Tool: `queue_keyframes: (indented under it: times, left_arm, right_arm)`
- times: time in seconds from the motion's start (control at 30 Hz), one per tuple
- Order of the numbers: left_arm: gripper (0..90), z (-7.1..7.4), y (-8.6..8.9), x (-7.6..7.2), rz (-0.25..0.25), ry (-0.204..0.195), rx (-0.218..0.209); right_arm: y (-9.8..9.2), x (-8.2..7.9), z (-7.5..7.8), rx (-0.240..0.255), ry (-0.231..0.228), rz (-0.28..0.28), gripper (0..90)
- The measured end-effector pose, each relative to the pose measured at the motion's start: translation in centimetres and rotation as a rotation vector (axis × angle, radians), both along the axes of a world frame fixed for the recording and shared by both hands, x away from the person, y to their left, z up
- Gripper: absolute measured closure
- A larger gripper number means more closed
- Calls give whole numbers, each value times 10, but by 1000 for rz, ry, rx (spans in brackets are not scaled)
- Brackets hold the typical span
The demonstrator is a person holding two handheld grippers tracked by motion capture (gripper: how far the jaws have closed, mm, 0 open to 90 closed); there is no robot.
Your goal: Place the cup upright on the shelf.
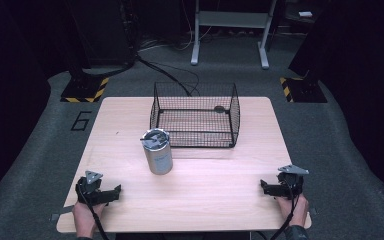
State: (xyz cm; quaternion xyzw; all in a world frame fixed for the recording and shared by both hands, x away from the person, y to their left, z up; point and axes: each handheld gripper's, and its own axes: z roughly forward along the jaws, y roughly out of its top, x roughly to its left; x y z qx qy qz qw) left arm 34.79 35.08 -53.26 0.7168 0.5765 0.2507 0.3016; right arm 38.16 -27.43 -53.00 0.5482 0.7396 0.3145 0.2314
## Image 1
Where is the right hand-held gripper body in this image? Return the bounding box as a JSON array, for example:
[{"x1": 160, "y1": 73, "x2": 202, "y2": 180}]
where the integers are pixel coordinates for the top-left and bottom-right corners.
[{"x1": 274, "y1": 164, "x2": 310, "y2": 201}]

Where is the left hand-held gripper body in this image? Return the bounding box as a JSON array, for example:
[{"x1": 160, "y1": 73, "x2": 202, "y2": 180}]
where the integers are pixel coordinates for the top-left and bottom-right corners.
[{"x1": 75, "y1": 170, "x2": 117, "y2": 206}]

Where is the person's left hand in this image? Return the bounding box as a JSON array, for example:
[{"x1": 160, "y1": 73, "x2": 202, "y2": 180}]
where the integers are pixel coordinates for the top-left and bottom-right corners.
[{"x1": 71, "y1": 199, "x2": 108, "y2": 239}]

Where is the person's right hand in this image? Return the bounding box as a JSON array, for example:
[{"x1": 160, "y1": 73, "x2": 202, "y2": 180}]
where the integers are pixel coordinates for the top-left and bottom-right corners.
[{"x1": 274, "y1": 193, "x2": 310, "y2": 229}]

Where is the grey tape strip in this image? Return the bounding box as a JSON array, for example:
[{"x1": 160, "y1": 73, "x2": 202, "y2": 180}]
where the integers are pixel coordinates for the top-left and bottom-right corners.
[{"x1": 49, "y1": 205, "x2": 76, "y2": 222}]

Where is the silver metal tumbler with lid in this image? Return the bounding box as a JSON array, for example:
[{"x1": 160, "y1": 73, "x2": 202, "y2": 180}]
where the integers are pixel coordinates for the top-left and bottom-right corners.
[{"x1": 140, "y1": 128, "x2": 174, "y2": 176}]

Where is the black stand base hazard tape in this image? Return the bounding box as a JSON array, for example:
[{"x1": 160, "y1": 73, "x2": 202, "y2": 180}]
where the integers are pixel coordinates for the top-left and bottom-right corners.
[
  {"x1": 278, "y1": 75, "x2": 328, "y2": 104},
  {"x1": 60, "y1": 75, "x2": 110, "y2": 104}
]

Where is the black cabinet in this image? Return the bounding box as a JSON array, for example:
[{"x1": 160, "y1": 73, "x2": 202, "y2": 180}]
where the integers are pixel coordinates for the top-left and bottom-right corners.
[{"x1": 65, "y1": 0, "x2": 138, "y2": 69}]

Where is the black wire mesh basket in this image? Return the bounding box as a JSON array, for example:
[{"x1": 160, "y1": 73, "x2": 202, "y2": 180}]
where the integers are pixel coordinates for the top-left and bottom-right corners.
[{"x1": 149, "y1": 81, "x2": 242, "y2": 149}]

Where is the thick black floor cable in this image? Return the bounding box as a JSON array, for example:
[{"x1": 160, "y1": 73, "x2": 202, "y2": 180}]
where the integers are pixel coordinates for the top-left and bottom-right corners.
[{"x1": 135, "y1": 53, "x2": 201, "y2": 98}]

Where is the white metal desk frame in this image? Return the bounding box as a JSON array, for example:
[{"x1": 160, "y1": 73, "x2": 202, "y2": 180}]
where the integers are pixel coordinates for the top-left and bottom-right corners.
[{"x1": 190, "y1": 0, "x2": 278, "y2": 70}]

